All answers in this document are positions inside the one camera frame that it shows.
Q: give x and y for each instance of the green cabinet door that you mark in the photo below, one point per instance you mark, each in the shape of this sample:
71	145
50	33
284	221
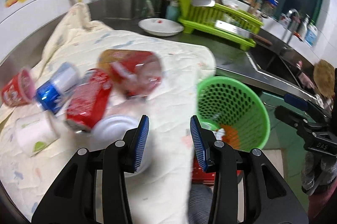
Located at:
284	139

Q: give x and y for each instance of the blue detergent bottle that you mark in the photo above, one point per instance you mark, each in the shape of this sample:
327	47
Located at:
311	35

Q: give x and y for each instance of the red cola can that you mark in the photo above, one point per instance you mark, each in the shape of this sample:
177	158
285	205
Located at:
89	100

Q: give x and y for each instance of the chrome sink faucet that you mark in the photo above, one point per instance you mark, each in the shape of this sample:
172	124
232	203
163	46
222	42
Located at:
292	21

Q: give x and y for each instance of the cleaver with wooden handle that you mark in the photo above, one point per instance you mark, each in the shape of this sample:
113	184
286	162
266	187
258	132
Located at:
229	28

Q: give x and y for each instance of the red printed paper cup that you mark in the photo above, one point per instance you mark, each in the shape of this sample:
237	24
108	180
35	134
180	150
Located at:
20	90

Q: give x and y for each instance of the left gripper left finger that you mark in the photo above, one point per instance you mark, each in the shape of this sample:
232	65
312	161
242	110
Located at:
71	197

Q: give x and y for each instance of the white yogurt cup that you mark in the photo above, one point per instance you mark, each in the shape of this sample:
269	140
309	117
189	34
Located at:
35	132

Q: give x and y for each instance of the green utensil jar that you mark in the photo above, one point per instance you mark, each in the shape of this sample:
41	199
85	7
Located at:
144	10

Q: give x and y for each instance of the red plastic stool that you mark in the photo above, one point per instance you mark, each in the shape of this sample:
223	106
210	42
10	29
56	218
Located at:
200	177

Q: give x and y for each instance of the green plastic mesh basket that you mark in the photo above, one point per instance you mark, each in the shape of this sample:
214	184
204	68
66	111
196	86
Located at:
226	101

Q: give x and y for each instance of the white ceramic plate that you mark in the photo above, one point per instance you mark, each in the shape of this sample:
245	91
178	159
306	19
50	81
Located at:
160	27

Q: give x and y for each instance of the teal soap bottle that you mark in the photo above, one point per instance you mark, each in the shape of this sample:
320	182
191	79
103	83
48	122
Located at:
173	11

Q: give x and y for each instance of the clear tea bottle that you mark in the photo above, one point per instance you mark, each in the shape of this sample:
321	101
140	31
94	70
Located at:
136	72

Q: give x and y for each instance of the white soap pump bottle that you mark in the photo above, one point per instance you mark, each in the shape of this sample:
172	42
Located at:
303	28

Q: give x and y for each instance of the grey gloved hand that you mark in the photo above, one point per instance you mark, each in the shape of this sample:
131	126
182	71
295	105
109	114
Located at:
318	173

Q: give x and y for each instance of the brown round scrubber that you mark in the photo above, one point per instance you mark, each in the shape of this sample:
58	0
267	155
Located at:
324	77

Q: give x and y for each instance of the orange wafer snack wrapper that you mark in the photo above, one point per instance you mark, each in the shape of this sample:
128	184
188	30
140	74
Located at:
231	136

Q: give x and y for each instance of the white plastic lid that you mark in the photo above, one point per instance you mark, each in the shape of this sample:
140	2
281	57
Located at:
113	128

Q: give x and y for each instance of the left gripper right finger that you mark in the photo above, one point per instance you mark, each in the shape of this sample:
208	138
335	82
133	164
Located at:
267	196

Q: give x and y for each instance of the blue white drink can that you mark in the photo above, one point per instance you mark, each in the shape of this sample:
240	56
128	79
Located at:
53	94

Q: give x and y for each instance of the green dish rack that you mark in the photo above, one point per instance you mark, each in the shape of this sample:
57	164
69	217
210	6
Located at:
204	18

